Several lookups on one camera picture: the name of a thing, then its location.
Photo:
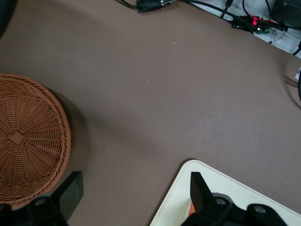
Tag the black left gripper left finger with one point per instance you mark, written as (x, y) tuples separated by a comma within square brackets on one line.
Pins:
[(47, 209)]

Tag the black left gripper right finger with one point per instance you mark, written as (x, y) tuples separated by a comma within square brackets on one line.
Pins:
[(223, 212)]

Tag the triangle sandwich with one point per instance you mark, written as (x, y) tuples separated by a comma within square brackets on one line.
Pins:
[(191, 208)]

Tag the beige plastic tray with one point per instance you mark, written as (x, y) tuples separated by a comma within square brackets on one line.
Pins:
[(225, 186)]

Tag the round brown wicker basket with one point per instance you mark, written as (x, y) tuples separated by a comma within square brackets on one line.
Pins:
[(30, 141)]

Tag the circuit board with red light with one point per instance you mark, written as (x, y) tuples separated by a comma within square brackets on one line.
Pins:
[(256, 23)]

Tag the black round stand base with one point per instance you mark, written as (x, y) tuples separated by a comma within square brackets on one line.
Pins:
[(288, 11)]

